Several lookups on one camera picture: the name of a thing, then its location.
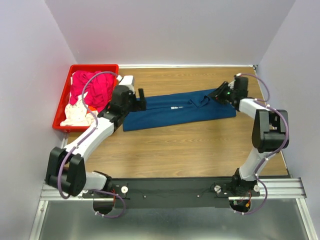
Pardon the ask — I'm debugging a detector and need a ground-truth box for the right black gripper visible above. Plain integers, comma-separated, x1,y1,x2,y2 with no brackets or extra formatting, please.
207,81,236,106

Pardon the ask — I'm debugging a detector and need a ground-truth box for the blue printed t shirt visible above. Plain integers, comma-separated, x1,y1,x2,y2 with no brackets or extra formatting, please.
122,89,236,132

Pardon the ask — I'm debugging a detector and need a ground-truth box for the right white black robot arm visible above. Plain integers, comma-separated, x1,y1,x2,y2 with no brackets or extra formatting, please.
208,73,289,196

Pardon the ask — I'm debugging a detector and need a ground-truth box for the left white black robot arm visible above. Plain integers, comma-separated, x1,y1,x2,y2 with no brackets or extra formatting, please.
45,84,147,199

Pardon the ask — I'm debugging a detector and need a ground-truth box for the magenta t shirt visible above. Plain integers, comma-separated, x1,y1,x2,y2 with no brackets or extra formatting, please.
69,70,115,112

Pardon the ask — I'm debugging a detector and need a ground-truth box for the red plastic bin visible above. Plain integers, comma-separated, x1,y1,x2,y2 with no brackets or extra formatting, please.
52,64,119,133

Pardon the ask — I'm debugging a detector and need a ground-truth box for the orange t shirt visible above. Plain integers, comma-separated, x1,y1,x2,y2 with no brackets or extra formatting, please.
87,105,98,113

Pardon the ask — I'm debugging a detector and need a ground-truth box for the white t shirt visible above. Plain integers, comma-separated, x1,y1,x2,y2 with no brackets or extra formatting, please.
60,95,95,127

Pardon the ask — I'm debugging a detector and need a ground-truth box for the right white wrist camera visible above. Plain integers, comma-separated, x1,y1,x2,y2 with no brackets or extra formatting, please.
228,73,242,89

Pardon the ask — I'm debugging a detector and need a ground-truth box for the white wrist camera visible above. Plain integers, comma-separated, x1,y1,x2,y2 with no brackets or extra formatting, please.
116,75,135,93
228,73,242,89

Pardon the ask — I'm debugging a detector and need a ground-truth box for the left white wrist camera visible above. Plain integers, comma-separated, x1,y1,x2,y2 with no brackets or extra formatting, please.
116,75,135,93

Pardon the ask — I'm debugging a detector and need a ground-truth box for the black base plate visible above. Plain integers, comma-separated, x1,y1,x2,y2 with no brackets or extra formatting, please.
82,176,262,210

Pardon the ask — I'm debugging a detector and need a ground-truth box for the aluminium frame rail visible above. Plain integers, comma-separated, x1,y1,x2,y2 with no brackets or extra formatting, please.
28,131,85,240

